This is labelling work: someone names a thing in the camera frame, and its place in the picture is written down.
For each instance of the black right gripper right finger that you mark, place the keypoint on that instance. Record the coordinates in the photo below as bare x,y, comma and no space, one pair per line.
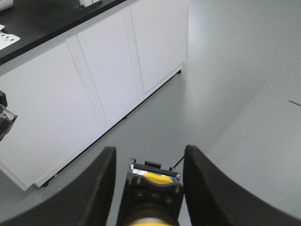
213,199

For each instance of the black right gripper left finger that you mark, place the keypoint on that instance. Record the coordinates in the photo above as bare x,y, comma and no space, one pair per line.
86,201

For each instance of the white lab cabinet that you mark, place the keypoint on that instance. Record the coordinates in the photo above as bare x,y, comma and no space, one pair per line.
76,72

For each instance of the yellow mushroom push button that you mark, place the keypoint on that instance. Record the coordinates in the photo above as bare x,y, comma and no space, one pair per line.
152,196

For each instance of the red mushroom push button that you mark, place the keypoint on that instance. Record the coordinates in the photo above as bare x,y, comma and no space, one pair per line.
7,118

